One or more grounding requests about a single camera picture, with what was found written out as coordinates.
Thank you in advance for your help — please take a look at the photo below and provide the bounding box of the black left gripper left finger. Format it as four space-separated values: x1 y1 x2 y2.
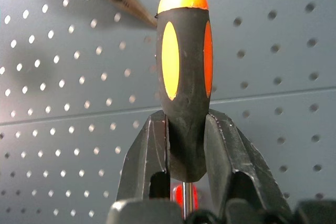
115 110 172 202

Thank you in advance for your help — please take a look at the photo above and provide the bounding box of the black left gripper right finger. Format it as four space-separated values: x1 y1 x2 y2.
204 108 292 217

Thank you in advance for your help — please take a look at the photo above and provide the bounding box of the orange black handled screwdriver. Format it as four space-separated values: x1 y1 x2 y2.
154 0 214 220

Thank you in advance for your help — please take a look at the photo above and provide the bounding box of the grey metal pegboard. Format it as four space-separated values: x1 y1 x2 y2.
0 0 336 224

